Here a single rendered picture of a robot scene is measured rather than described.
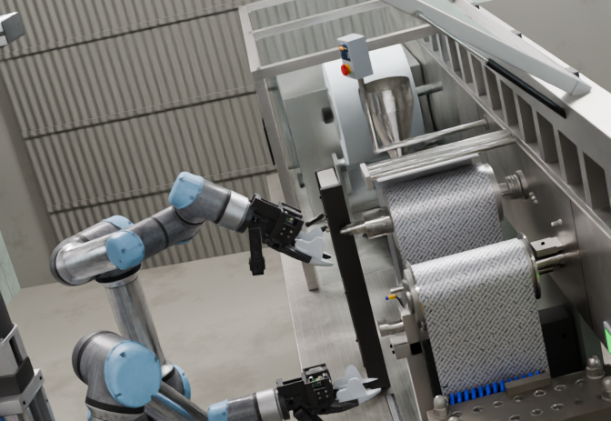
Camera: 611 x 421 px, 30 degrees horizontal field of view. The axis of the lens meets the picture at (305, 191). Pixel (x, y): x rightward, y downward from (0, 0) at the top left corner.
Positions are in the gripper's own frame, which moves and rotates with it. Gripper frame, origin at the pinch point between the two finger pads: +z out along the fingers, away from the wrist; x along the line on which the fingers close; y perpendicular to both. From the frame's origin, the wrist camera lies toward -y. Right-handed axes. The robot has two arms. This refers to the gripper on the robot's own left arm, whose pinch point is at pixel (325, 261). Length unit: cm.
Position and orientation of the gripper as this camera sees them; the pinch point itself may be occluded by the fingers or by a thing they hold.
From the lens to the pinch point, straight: 240.5
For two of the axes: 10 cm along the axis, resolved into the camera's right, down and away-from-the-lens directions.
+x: -0.9, -3.1, 9.5
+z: 8.9, 4.0, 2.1
